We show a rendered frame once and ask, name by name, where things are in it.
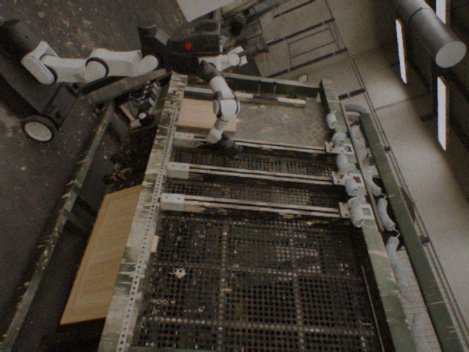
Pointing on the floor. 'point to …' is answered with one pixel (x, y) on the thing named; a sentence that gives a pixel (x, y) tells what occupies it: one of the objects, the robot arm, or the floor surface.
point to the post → (100, 83)
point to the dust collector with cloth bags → (231, 23)
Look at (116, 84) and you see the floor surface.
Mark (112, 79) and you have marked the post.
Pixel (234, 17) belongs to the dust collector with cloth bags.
